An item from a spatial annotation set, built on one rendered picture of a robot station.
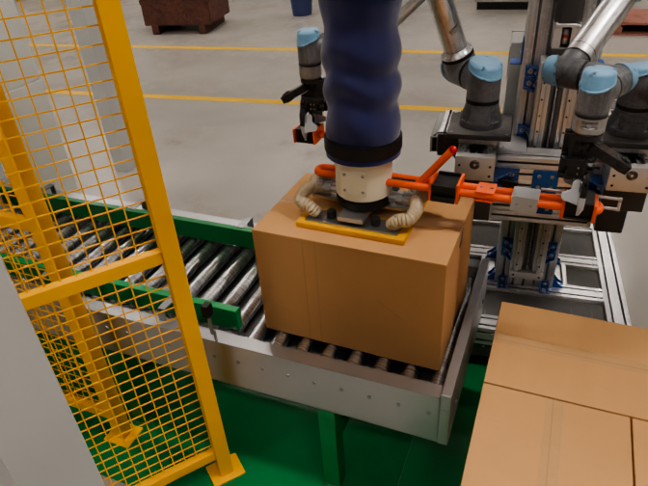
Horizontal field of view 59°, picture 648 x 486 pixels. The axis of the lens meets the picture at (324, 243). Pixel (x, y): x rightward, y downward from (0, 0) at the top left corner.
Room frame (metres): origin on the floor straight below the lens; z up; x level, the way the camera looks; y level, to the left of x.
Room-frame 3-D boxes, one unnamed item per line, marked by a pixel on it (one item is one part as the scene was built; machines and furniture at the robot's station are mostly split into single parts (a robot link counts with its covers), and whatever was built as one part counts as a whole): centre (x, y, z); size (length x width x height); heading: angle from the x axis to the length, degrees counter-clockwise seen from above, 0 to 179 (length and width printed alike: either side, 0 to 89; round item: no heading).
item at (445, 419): (1.39, -0.45, 0.47); 0.70 x 0.03 x 0.15; 156
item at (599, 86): (1.29, -0.67, 1.38); 0.09 x 0.08 x 0.11; 130
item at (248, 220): (2.26, 0.83, 0.60); 1.60 x 0.11 x 0.09; 66
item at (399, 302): (1.53, -0.14, 0.75); 0.60 x 0.40 x 0.40; 65
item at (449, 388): (1.39, -0.45, 0.58); 0.70 x 0.03 x 0.06; 156
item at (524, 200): (1.33, -0.55, 1.07); 0.07 x 0.07 x 0.04; 64
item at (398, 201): (1.53, -0.13, 1.01); 0.34 x 0.25 x 0.06; 64
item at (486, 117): (1.96, -0.60, 1.09); 0.15 x 0.15 x 0.10
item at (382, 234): (1.45, -0.09, 0.97); 0.34 x 0.10 x 0.05; 64
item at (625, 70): (1.37, -0.73, 1.37); 0.11 x 0.11 x 0.08; 40
